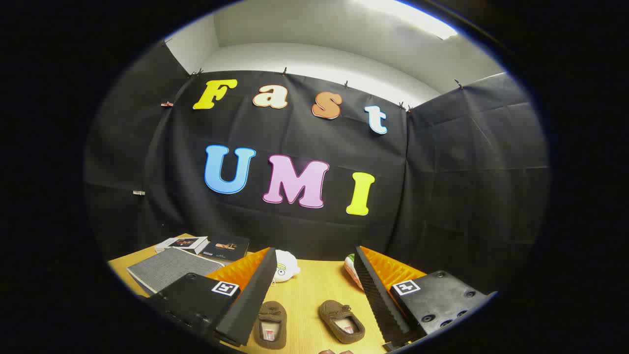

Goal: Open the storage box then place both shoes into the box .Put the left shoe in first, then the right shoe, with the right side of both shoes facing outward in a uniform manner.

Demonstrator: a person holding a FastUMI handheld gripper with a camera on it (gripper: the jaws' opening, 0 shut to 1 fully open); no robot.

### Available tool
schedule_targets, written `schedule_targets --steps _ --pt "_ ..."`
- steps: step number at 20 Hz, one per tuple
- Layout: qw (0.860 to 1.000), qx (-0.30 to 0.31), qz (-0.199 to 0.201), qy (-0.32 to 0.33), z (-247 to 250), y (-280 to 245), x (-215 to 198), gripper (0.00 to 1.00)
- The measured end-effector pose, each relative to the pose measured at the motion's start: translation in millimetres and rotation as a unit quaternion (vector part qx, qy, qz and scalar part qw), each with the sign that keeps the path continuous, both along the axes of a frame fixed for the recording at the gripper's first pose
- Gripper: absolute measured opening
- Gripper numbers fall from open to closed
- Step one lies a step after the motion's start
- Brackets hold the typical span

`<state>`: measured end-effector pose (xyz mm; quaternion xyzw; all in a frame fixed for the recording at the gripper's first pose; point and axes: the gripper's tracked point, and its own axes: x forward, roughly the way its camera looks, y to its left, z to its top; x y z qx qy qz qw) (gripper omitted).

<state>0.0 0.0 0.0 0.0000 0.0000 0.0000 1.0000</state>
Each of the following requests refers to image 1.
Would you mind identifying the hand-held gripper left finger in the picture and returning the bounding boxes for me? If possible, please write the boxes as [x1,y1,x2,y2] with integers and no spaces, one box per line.
[139,247,278,347]

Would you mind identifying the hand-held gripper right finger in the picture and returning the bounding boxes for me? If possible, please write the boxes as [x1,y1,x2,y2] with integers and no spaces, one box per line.
[354,245,498,352]

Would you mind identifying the brown fuzzy shoe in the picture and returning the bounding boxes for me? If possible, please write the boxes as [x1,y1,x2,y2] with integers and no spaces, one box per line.
[253,301,288,350]
[318,300,366,344]

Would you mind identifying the grey fabric storage box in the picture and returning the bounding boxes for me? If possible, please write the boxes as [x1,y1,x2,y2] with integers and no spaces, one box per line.
[127,247,227,295]

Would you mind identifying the watermelon slice plush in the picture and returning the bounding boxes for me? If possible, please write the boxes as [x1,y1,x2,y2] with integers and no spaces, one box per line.
[344,254,365,291]

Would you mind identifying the white plush toy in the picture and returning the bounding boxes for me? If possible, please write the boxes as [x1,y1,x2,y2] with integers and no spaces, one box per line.
[272,250,301,285]

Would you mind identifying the dark hardcover book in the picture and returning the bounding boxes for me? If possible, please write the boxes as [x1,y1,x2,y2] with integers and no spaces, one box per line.
[199,235,250,262]

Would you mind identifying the black backdrop cloth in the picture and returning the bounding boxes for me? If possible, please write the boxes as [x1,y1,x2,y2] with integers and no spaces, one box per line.
[84,42,550,295]

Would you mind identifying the white portrait cover book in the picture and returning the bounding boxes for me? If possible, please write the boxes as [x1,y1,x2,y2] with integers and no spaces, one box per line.
[155,236,209,255]

